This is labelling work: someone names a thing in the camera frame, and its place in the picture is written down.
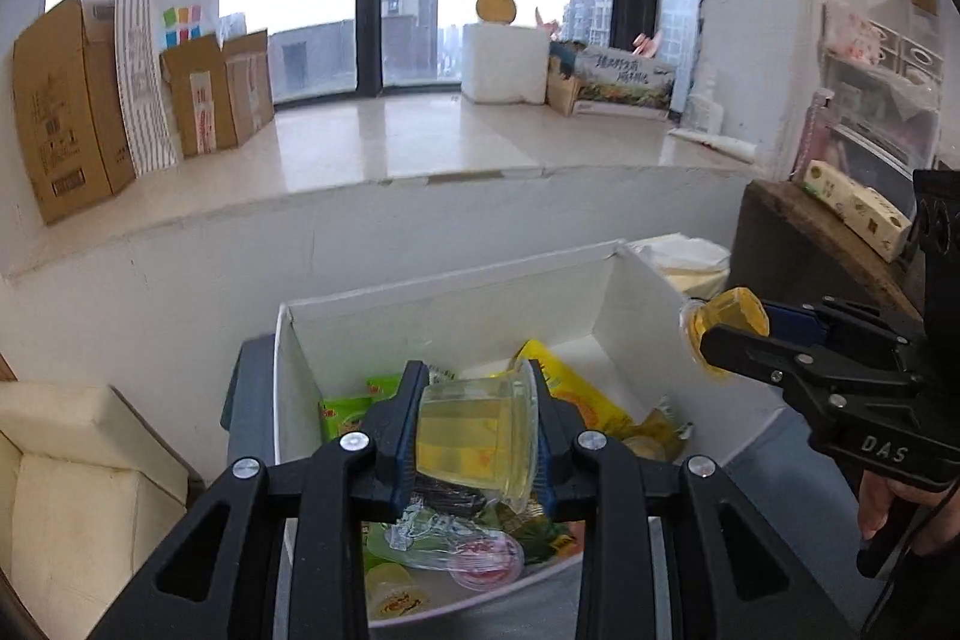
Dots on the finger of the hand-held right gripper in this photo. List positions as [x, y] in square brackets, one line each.
[757, 359]
[799, 323]

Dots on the pink toy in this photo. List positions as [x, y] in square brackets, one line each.
[647, 45]
[545, 19]

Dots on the white papers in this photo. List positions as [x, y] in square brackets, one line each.
[712, 144]

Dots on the clear yellow jelly cup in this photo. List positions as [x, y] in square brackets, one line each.
[476, 437]
[731, 314]

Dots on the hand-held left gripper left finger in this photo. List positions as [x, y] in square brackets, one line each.
[397, 460]

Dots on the dark snack packet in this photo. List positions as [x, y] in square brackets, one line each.
[450, 501]

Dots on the printed tissue pack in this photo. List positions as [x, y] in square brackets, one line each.
[851, 209]

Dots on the printed landscape carton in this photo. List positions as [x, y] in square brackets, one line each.
[622, 84]

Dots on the white plastic bag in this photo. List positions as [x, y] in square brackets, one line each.
[682, 261]

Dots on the white bottle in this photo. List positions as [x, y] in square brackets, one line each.
[703, 104]

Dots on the small cardboard box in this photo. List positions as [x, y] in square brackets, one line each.
[199, 100]
[255, 85]

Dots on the large cardboard box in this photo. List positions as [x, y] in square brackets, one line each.
[60, 108]

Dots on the clear plastic drawer organizer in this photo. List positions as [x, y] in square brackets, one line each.
[862, 108]

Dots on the red jelly cup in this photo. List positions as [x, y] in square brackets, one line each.
[487, 557]

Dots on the orange round ornament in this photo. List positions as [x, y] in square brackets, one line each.
[496, 6]

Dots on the pink floral packet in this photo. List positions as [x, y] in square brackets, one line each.
[851, 29]

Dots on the white paper bag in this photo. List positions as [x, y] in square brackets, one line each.
[142, 85]

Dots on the brown paper bag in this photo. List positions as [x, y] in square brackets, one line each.
[561, 85]

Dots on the white storage box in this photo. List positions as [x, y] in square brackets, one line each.
[465, 310]

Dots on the white foam box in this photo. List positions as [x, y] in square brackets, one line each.
[502, 63]

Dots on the person's right hand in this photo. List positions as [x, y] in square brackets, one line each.
[874, 509]

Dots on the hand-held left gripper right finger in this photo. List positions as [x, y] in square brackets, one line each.
[551, 460]

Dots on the green snack packet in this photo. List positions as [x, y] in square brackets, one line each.
[345, 415]
[547, 539]

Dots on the cream sofa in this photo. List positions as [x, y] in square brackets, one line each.
[75, 505]

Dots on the small yellow snack packet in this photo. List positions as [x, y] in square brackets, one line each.
[660, 434]

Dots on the yellow red-print snack packet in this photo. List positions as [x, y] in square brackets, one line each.
[585, 404]

